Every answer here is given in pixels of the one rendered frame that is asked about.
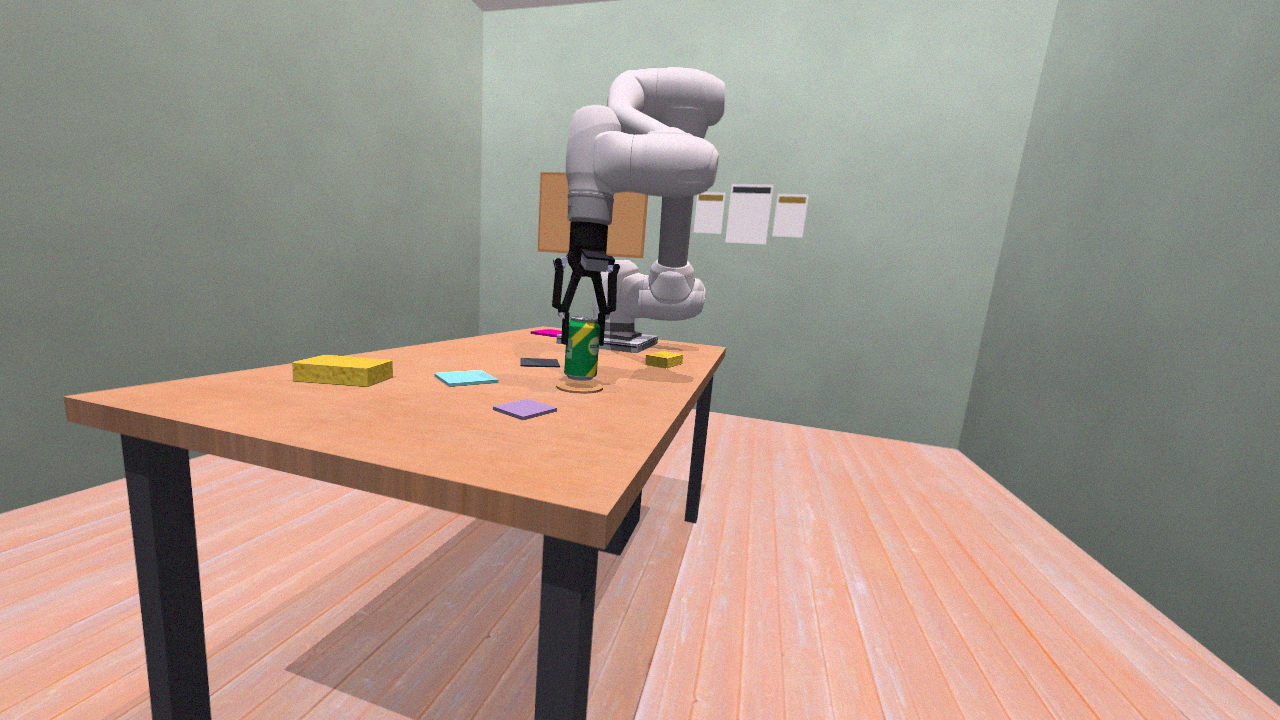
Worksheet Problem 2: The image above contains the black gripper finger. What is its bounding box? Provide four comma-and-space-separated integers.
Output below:
591, 264, 620, 346
552, 258, 584, 345

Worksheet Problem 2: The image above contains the tan round disc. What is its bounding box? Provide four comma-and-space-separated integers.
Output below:
556, 380, 603, 395

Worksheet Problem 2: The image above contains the yellow sponge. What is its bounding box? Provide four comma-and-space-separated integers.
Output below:
645, 351, 684, 369
292, 355, 393, 387

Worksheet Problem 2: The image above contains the purple square block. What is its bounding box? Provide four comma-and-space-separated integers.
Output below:
493, 398, 557, 420

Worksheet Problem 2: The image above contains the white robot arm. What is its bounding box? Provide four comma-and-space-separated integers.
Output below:
566, 67, 724, 341

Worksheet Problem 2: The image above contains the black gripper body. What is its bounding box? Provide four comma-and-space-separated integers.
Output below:
566, 222, 608, 278

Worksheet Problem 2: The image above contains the green and yellow drink can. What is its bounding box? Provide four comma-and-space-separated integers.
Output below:
564, 316, 600, 380

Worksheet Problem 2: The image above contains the light blue square tile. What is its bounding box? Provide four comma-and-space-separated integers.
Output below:
434, 370, 498, 387

